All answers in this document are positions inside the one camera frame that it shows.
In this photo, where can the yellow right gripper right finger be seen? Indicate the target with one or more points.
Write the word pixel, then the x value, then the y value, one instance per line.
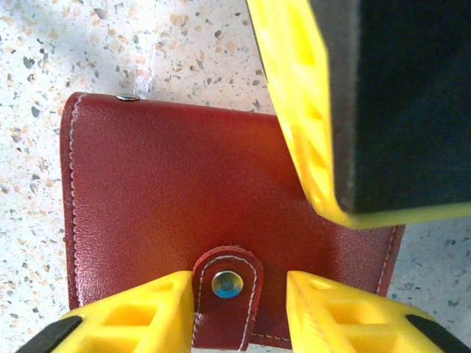
pixel 331 323

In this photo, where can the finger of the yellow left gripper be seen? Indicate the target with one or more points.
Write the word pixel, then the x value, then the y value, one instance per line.
pixel 368 110

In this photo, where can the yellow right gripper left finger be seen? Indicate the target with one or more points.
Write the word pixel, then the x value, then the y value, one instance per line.
pixel 147 323

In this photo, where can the red leather card holder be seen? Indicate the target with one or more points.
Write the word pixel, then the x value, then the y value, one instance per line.
pixel 165 176

